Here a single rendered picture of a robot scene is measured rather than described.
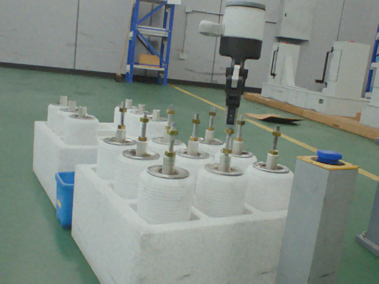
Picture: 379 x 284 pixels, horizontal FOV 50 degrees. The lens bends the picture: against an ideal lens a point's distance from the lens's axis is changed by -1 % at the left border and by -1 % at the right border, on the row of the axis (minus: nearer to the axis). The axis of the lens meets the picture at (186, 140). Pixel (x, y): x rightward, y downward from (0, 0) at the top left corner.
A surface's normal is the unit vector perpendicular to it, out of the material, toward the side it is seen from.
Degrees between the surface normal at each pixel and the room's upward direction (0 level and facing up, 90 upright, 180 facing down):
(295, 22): 90
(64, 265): 0
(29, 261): 0
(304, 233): 90
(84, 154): 90
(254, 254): 90
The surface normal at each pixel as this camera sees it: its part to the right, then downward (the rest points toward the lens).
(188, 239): 0.49, 0.22
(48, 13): 0.23, 0.21
